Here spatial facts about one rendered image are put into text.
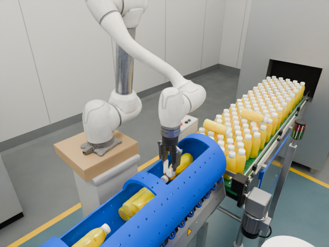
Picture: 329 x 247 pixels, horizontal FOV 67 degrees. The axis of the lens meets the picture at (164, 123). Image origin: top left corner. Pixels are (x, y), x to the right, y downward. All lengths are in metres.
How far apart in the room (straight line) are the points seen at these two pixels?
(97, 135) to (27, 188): 1.79
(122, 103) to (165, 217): 0.72
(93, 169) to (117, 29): 0.72
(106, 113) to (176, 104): 0.51
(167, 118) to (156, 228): 0.42
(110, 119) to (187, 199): 0.62
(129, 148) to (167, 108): 0.56
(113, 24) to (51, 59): 2.53
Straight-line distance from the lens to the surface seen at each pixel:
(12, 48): 3.45
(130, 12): 1.27
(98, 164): 1.40
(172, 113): 1.01
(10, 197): 2.58
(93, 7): 1.18
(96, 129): 1.39
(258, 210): 1.59
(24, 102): 3.63
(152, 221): 0.97
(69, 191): 2.88
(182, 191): 1.06
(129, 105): 1.46
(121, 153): 1.46
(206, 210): 1.41
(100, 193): 1.51
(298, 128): 1.55
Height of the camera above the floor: 1.94
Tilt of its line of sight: 30 degrees down
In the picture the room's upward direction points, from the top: straight up
